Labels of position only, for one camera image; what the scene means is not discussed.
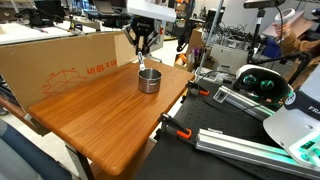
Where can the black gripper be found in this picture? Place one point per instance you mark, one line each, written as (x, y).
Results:
(144, 26)

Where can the black white dry-erase marker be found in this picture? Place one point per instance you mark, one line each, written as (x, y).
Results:
(141, 61)

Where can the white VR controller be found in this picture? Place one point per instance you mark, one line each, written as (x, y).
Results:
(285, 11)

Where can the small silver metal pot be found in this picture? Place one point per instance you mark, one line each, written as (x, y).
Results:
(149, 83)

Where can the operator hand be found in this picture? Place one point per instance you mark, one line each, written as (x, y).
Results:
(282, 29)

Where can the orange white item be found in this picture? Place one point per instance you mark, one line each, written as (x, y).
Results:
(180, 59)

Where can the grey laptop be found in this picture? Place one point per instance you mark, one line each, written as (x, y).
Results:
(103, 6)

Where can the silver metal pole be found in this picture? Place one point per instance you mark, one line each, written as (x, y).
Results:
(208, 43)

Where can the black orange bar clamp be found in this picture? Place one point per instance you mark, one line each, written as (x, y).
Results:
(196, 90)
(176, 128)

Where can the grey equipment box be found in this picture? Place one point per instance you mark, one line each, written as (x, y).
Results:
(230, 58)

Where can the brown cardboard box orange print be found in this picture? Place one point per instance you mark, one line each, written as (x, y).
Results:
(50, 66)

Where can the black computer monitor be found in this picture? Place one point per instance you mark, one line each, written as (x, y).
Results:
(50, 8)

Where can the white lab table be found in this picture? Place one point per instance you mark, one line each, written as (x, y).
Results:
(33, 33)

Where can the white VR headset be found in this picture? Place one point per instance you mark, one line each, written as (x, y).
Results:
(263, 75)

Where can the blue plastic bin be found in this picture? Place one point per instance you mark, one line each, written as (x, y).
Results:
(271, 48)

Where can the metal table leg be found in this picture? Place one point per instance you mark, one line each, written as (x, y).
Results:
(81, 163)

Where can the flat cardboard sheets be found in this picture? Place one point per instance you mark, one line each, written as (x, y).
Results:
(301, 21)

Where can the black camera stand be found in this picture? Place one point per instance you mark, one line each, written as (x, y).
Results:
(255, 36)

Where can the short aluminium extrusion rail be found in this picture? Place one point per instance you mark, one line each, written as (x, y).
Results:
(243, 103)

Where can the black stereo camera bar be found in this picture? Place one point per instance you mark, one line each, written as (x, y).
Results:
(263, 3)

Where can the long aluminium extrusion rail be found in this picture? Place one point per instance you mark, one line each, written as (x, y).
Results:
(240, 148)

